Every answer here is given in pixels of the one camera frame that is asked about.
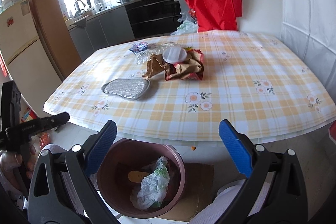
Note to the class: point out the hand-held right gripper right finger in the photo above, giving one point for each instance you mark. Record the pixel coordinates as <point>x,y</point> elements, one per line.
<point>236,150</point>

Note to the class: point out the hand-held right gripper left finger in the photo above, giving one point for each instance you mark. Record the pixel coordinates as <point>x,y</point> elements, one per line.
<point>102,150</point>

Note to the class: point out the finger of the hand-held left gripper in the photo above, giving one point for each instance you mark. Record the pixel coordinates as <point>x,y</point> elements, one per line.
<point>52,121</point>

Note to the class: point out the maroon plastic bin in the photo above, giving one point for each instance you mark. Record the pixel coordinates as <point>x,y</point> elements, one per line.
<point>118,161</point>

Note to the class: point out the orange packet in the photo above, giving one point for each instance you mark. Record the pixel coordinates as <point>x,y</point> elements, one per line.
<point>137,176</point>

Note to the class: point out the green and white plastic bag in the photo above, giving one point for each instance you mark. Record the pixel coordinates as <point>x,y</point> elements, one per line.
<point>151,187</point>

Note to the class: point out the silver textured foil pad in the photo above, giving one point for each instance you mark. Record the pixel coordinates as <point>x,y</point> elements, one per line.
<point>126,88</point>

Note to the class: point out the brown snack bag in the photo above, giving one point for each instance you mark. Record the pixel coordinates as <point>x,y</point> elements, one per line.
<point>183,69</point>

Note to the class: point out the clear plastic wrapper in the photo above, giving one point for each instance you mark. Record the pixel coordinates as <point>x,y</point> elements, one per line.
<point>141,57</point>

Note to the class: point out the small blue wrapper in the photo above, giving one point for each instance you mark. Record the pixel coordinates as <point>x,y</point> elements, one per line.
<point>139,47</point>

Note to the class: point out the white round plastic lid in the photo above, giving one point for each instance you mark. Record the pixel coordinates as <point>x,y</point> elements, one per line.
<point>174,54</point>

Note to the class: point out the person's left hand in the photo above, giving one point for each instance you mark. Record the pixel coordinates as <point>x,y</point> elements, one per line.
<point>9,163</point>

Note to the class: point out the colourful snack packets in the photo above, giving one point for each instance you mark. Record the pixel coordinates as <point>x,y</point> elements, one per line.
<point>27,113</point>

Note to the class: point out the person's right leg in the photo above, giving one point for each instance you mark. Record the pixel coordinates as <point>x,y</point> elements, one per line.
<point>236,187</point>

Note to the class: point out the brown cardboard sheet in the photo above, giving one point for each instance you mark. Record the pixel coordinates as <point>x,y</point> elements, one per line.
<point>199,187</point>

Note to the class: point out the white dining table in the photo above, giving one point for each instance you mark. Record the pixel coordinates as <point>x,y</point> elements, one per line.
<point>183,142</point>

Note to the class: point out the yellow checkered tablecloth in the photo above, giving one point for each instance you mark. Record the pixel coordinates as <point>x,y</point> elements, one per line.
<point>236,95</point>

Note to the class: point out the beige refrigerator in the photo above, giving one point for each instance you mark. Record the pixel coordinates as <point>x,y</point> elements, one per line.
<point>26,56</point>

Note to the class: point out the grey lower kitchen cabinets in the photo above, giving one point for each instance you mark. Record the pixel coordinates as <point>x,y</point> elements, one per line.
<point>105,29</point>

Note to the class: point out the paper note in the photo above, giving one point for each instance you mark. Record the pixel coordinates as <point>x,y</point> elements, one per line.
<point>25,8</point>

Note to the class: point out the chrome kitchen faucet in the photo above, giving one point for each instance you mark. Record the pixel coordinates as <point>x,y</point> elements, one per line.
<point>78,5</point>

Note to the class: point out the pile of plastic bags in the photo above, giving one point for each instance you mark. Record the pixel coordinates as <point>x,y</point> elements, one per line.
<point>186,27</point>

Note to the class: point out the steel cooking pot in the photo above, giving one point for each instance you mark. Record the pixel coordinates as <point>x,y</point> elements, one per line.
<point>124,0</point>

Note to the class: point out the black built-in oven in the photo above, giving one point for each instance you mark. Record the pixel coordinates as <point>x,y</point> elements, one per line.
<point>152,16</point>

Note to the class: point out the wooden door frame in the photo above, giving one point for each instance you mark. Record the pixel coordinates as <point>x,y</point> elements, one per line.
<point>50,29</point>

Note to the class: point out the creased white wall sheet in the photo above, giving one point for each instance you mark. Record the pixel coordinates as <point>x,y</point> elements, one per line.
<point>309,16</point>

